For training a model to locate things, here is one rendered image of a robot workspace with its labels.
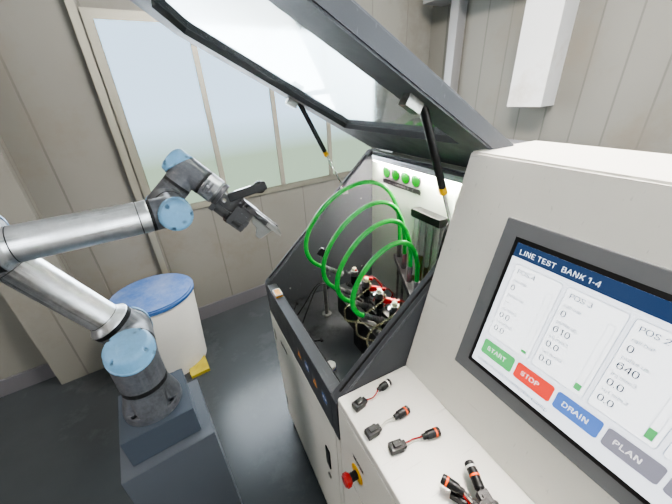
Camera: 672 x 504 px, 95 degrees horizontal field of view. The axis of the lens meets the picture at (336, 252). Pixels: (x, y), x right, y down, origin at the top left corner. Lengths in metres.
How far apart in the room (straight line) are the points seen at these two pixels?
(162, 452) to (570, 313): 1.06
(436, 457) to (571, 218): 0.54
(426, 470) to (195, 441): 0.66
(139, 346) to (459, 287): 0.81
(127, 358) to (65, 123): 1.73
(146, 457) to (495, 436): 0.90
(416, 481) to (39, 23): 2.51
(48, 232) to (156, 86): 1.71
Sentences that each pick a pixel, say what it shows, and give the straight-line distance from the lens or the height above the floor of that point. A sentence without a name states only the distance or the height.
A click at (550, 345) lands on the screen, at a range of 0.68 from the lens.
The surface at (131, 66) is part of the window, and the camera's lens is 2.42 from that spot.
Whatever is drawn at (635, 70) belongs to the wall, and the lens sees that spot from 2.86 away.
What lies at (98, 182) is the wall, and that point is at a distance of 2.47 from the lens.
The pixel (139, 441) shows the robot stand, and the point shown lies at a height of 0.88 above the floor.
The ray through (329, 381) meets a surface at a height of 0.95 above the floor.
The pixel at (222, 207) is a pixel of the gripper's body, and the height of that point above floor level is 1.40.
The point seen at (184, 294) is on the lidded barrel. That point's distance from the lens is 2.20.
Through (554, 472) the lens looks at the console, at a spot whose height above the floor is 1.06.
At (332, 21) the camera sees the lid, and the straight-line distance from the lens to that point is 0.54.
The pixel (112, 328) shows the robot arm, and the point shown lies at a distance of 1.06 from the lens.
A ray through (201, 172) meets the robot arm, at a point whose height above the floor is 1.50.
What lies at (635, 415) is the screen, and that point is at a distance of 0.66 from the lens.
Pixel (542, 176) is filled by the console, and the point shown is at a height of 1.53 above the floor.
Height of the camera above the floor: 1.68
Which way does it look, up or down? 27 degrees down
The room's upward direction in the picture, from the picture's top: 3 degrees counter-clockwise
